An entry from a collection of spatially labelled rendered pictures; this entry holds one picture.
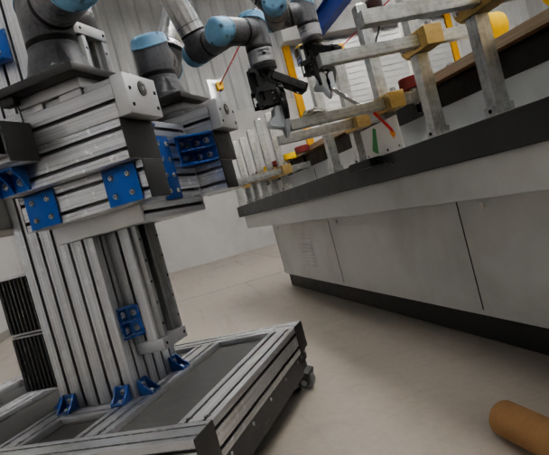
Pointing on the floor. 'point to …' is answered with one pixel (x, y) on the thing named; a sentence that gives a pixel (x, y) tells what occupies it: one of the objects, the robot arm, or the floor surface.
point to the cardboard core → (533, 430)
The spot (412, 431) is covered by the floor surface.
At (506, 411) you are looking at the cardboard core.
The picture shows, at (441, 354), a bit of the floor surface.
